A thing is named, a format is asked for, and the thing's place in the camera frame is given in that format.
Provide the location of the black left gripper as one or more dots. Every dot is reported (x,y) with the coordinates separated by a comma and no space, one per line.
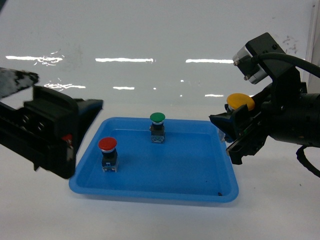
(44,130)

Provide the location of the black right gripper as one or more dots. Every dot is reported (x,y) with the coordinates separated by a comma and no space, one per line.
(246,132)

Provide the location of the yellow mushroom push button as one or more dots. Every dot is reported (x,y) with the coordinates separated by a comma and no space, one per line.
(236,100)

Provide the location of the red mushroom push button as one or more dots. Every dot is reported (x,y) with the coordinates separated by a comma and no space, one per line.
(107,146)

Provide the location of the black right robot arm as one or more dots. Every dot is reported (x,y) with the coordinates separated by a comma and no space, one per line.
(297,121)

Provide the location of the blue plastic tray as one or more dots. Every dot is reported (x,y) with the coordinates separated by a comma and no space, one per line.
(191,166)

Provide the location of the green mushroom push button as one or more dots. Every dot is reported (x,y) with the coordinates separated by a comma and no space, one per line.
(157,128)

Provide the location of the white glossy board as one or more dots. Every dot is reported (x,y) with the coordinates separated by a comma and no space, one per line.
(160,52)

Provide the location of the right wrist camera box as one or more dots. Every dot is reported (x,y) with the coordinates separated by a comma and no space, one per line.
(262,57)

